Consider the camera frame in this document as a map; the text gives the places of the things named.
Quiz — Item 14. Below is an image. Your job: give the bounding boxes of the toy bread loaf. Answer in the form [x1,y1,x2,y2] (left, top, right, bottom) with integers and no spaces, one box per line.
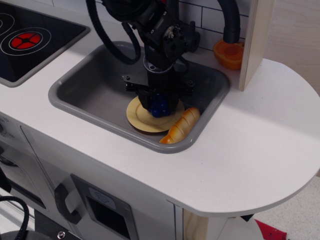
[159,107,201,144]

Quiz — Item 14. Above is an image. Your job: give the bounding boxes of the wooden side panel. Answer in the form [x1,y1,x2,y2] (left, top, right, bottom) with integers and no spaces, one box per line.
[238,0,275,91]

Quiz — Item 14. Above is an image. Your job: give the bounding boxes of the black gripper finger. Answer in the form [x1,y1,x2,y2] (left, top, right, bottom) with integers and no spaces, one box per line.
[166,93,179,112]
[137,89,153,111]

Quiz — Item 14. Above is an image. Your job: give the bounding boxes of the orange half toy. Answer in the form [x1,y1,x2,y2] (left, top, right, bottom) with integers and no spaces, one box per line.
[213,40,245,70]

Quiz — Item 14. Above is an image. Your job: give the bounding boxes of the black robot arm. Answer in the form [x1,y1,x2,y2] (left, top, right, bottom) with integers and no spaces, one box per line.
[86,0,200,118]

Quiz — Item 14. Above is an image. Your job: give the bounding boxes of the black cabinet door handle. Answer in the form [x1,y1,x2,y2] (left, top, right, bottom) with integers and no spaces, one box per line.
[54,183,82,225]

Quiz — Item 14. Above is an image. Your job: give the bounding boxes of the red cloth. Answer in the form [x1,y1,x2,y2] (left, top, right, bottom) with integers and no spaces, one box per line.
[255,220,287,240]

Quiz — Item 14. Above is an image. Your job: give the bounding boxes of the blue toy blueberries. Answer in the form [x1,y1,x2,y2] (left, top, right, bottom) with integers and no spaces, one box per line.
[147,94,171,118]

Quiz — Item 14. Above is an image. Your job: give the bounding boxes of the oven control knob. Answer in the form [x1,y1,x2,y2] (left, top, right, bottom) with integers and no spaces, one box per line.
[0,124,6,134]

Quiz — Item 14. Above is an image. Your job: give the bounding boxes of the black braided cable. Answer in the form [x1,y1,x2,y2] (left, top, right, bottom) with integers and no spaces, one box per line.
[0,195,30,240]

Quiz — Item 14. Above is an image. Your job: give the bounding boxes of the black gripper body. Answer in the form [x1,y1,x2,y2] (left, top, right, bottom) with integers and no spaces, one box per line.
[122,69,195,96]

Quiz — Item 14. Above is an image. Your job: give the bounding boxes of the dark grey toy faucet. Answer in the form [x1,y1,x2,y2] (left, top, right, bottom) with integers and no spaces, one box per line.
[179,0,241,51]

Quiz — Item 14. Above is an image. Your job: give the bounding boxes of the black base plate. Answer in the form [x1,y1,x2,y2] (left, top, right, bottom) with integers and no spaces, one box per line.
[34,210,79,240]

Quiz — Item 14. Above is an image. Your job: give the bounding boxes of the grey sink basin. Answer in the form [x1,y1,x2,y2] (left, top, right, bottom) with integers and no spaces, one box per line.
[48,45,230,154]

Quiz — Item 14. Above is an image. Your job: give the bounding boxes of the grey dishwasher panel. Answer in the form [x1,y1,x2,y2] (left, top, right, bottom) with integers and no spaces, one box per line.
[70,174,139,240]

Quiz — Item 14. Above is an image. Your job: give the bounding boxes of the black toy stovetop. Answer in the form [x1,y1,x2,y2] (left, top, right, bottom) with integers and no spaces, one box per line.
[0,2,90,88]

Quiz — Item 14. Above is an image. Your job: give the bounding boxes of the yellow toy plate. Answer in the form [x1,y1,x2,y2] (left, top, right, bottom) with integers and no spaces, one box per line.
[126,96,185,133]

